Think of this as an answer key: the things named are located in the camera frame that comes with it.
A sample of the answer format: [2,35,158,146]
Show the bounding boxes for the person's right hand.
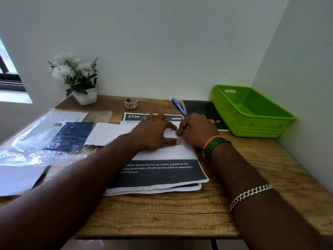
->
[176,112,221,150]

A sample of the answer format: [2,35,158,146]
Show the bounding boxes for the person's left hand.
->
[129,113,182,152]

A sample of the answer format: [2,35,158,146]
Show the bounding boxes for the small tape roll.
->
[124,98,138,110]

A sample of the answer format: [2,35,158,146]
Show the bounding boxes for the stack of printed papers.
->
[103,112,210,197]

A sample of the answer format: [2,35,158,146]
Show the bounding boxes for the single white envelope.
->
[84,122,190,152]

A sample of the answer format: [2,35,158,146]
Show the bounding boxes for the green plastic basket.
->
[211,84,296,139]

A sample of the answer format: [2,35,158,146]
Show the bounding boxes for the clear plastic envelope wrapper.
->
[0,108,113,167]

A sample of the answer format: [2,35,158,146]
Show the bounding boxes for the person's left forearm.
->
[0,132,142,250]

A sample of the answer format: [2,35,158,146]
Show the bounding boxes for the person's right forearm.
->
[211,143,333,250]

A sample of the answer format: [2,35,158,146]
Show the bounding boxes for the orange and green thread wristbands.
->
[202,135,232,159]

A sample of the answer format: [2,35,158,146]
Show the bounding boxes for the black notebook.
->
[181,100,231,132]

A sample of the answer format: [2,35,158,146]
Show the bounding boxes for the blue pen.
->
[172,98,188,117]

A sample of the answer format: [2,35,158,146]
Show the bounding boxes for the white flower plant in pot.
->
[48,51,99,106]

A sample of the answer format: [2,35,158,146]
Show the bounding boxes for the window with metal bars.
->
[0,36,26,92]

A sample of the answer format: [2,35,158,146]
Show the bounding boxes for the silver chain bracelet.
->
[230,183,273,213]

